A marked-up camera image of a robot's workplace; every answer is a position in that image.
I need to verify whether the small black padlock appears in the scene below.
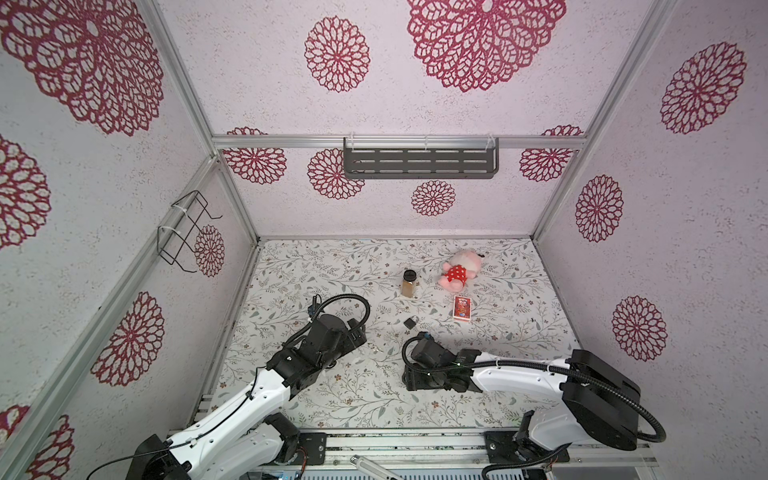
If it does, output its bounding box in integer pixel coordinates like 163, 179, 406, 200
403, 316, 418, 330

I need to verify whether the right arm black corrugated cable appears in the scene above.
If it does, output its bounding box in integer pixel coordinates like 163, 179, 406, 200
400, 333, 668, 480

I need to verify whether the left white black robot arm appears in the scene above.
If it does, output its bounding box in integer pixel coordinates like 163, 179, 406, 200
126, 313, 367, 479

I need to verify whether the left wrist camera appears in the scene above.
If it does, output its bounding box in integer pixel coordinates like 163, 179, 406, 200
307, 294, 323, 321

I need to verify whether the grey metal wall shelf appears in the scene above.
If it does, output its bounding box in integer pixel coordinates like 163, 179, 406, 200
342, 137, 499, 180

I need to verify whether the pink plush toy red dress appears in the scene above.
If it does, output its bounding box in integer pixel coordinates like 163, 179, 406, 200
438, 250, 483, 294

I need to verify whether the red playing card box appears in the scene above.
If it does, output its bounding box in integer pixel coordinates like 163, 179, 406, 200
452, 296, 472, 322

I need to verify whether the spice jar with black lid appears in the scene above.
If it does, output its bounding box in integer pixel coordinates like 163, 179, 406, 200
401, 269, 418, 298

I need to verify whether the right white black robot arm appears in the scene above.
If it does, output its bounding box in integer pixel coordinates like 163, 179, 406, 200
401, 334, 667, 463

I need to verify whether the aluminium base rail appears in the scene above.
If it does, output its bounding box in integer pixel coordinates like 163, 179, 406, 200
239, 427, 660, 480

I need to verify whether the black wire wall basket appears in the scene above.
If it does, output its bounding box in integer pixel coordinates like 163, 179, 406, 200
155, 190, 226, 278

